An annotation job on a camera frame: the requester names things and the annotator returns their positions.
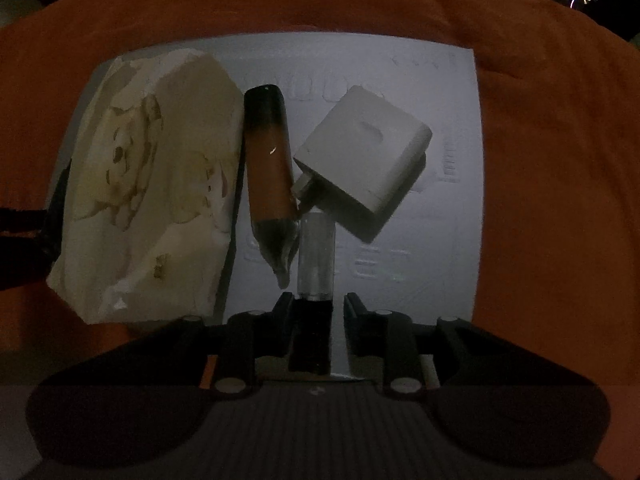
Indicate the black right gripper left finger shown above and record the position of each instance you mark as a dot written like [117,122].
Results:
[143,399]

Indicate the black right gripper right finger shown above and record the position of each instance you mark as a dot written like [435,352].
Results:
[489,398]

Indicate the clear cylindrical cap bottle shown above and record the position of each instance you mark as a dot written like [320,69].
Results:
[316,257]

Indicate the white square charger box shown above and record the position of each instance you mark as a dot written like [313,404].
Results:
[360,161]

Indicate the black object at left edge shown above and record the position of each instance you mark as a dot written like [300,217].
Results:
[26,247]

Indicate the cream cartoon tissue pack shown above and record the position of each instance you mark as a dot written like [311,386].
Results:
[150,195]

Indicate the white embossed plastic board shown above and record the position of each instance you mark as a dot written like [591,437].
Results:
[422,257]

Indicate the amber brown tube bottle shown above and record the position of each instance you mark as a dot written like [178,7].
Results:
[273,207]

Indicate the orange fuzzy cloth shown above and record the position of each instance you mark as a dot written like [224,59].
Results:
[559,269]

